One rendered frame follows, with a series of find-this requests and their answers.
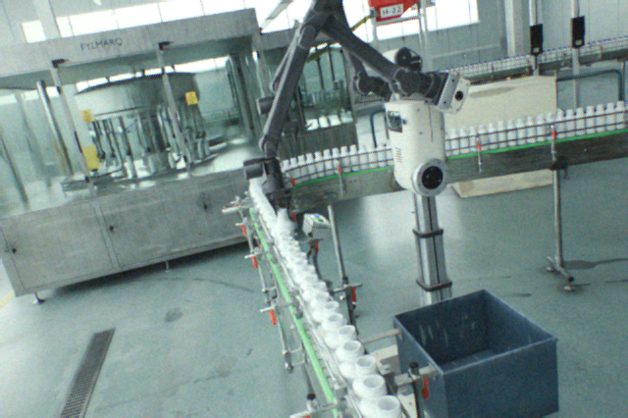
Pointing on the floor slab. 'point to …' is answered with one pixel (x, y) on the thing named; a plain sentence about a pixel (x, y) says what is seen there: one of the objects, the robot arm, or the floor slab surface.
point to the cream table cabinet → (491, 109)
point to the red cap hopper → (390, 13)
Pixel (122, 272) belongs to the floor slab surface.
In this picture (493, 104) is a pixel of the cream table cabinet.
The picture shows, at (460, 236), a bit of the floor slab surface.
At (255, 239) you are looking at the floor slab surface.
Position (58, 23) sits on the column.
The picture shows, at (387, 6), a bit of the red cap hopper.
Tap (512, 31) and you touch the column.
